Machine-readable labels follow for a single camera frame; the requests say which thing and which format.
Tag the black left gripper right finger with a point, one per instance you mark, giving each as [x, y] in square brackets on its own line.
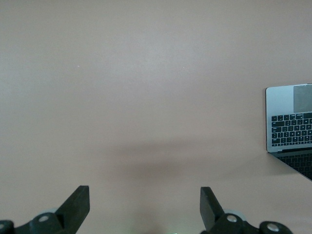
[212, 212]

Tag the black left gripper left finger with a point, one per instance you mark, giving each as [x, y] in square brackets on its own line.
[68, 214]

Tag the silver grey laptop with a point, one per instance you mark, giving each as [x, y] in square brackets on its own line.
[280, 102]

